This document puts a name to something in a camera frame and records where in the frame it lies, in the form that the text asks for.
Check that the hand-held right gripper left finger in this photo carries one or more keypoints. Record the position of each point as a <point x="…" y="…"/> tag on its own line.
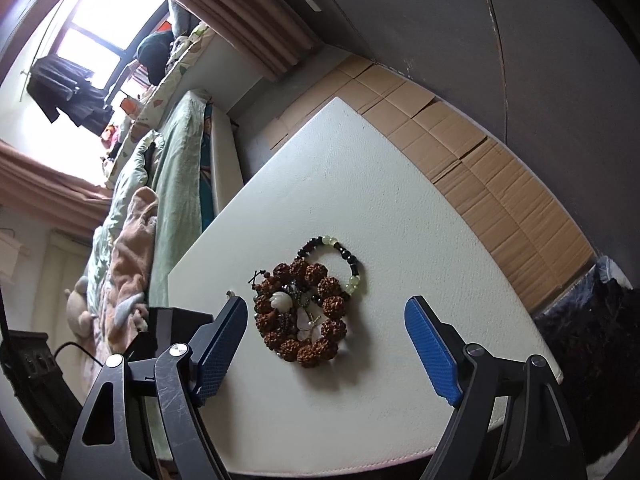
<point x="220" y="355"/>

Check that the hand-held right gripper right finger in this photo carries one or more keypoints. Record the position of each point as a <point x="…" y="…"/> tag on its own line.
<point x="434" y="355"/>

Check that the black box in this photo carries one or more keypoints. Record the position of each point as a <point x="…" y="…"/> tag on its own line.
<point x="170" y="325"/>

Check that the pink plush blanket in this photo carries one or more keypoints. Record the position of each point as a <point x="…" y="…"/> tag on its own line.
<point x="131" y="260"/>

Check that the plush toy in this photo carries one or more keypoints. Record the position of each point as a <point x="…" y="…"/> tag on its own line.
<point x="80" y="310"/>

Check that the dark fluffy rug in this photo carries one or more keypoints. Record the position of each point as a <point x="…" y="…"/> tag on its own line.
<point x="590" y="345"/>

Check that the bed with green blanket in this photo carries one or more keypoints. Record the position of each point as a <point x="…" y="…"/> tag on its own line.
<point x="165" y="170"/>

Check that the white mattress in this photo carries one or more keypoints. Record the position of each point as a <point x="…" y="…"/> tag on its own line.
<point x="225" y="160"/>

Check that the flattened cardboard sheets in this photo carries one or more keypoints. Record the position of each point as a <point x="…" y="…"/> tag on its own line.
<point x="450" y="160"/>

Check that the patterned pillow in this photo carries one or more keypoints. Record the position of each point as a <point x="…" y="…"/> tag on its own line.
<point x="172" y="72"/>

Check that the hanging dark clothes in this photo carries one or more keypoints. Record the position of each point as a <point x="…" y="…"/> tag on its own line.
<point x="70" y="87"/>

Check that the pink curtain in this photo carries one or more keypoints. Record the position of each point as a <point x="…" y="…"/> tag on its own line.
<point x="235" y="10"/>

